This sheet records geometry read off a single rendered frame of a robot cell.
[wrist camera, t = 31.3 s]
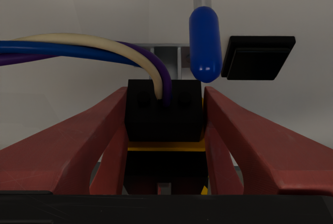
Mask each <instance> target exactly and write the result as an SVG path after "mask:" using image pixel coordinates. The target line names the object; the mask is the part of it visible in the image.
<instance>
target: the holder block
mask: <svg viewBox="0 0 333 224"><path fill-rule="evenodd" d="M208 176H209V172H208V165H207V158H206V151H204V152H198V151H197V155H196V157H135V156H133V152H132V151H127V158H126V166H125V173H124V180H123V186H124V188H125V190H126V191H127V193H128V194H129V195H158V187H159V184H158V183H171V195H200V194H201V192H202V190H203V188H204V185H205V183H206V181H207V178H208Z"/></svg>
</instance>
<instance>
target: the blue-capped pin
mask: <svg viewBox="0 0 333 224"><path fill-rule="evenodd" d="M193 4H194V11H193V12H192V13H191V15H190V17H189V45H190V70H191V72H192V74H193V75H194V77H195V78H196V79H197V80H199V81H201V82H204V83H210V82H212V81H214V80H215V79H217V78H218V77H219V76H220V73H221V71H222V67H223V64H222V50H221V39H220V29H219V18H218V16H217V14H216V13H215V11H214V10H213V9H212V3H211V0H193Z"/></svg>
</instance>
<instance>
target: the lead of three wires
mask: <svg viewBox="0 0 333 224"><path fill-rule="evenodd" d="M57 56H69V57H78V58H86V59H94V60H102V61H109V62H116V63H123V64H128V65H132V66H137V67H140V68H142V69H145V70H146V71H147V72H148V74H149V75H150V76H151V78H152V80H153V83H154V91H155V95H156V98H157V100H158V99H159V100H160V99H163V100H162V101H163V107H169V105H170V100H172V99H173V96H172V93H171V90H172V83H171V77H170V74H169V72H168V70H167V68H166V66H165V65H164V63H163V62H162V61H161V60H160V59H159V58H158V57H157V56H156V55H155V54H153V53H152V52H150V51H149V50H147V49H145V48H143V47H140V46H137V45H134V44H130V43H126V42H120V41H113V40H109V39H106V38H102V37H97V36H92V35H86V34H75V33H50V34H40V35H33V36H27V37H22V38H17V39H13V40H9V41H0V66H4V65H11V64H18V63H24V62H30V61H36V60H42V59H47V58H52V57H57Z"/></svg>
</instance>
